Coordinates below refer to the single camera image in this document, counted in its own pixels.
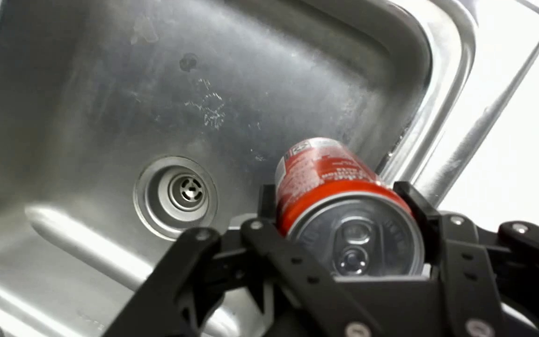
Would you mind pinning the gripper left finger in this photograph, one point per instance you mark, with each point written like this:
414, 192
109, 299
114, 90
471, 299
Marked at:
269, 252

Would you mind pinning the stainless steel sink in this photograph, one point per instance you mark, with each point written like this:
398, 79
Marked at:
157, 117

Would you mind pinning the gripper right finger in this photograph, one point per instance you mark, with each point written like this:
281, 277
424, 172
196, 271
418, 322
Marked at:
466, 262

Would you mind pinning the red soda can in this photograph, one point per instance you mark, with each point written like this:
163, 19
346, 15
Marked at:
330, 187

